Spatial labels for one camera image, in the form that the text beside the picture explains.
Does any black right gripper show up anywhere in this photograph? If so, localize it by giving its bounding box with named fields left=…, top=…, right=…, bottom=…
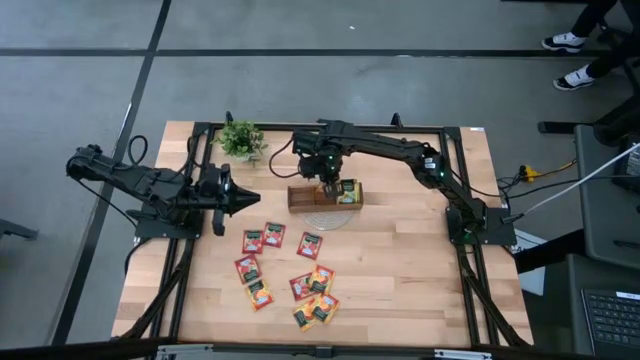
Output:
left=298, top=144, right=348, bottom=200

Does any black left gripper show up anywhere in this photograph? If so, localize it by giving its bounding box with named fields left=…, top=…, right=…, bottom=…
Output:
left=198, top=164, right=262, bottom=217

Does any red tea packet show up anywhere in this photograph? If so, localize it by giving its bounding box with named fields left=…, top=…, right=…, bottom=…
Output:
left=295, top=231, right=325, bottom=262
left=288, top=272, right=316, bottom=303
left=261, top=221, right=287, bottom=249
left=234, top=254, right=263, bottom=286
left=241, top=229, right=265, bottom=255

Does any orange tea packet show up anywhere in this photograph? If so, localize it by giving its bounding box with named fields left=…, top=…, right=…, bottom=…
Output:
left=244, top=278, right=276, bottom=313
left=291, top=304, right=320, bottom=333
left=307, top=263, right=336, bottom=296
left=310, top=292, right=342, bottom=325

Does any wooden tea organizer box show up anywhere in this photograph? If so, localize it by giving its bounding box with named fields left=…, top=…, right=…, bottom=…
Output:
left=286, top=182, right=365, bottom=214

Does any round woven placemat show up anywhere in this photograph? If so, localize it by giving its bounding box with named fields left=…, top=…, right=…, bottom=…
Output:
left=299, top=207, right=357, bottom=233

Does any green potted plant white pot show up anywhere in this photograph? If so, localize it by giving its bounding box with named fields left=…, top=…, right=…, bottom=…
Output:
left=213, top=118, right=270, bottom=166

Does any yellow power plug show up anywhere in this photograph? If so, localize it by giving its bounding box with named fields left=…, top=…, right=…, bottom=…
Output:
left=518, top=164, right=542, bottom=184

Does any black floor stand foot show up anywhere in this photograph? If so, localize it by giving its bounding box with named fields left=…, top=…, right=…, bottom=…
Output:
left=0, top=217, right=40, bottom=242

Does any grey desk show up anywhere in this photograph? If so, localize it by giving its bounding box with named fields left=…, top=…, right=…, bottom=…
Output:
left=573, top=123, right=640, bottom=271

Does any person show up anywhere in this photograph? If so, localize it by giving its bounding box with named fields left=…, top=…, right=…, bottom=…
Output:
left=541, top=0, right=640, bottom=93

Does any black office chair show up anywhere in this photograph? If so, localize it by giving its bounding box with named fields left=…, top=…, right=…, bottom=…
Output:
left=537, top=74, right=640, bottom=147

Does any grey laptop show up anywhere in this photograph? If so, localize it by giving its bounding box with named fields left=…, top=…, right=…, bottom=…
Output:
left=566, top=252, right=640, bottom=360

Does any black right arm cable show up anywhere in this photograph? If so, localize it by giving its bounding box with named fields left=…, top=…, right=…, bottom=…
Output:
left=268, top=138, right=304, bottom=180

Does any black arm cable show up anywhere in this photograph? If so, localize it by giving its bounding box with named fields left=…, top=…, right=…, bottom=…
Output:
left=268, top=138, right=304, bottom=180
left=126, top=133, right=201, bottom=174

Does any black aluminium rig frame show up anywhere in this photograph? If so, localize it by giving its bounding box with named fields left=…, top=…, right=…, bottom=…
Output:
left=112, top=112, right=534, bottom=360

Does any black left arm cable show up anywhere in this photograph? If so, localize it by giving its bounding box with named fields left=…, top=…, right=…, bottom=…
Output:
left=126, top=133, right=201, bottom=174

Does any white cable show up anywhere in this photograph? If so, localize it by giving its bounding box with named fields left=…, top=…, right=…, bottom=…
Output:
left=531, top=142, right=640, bottom=209

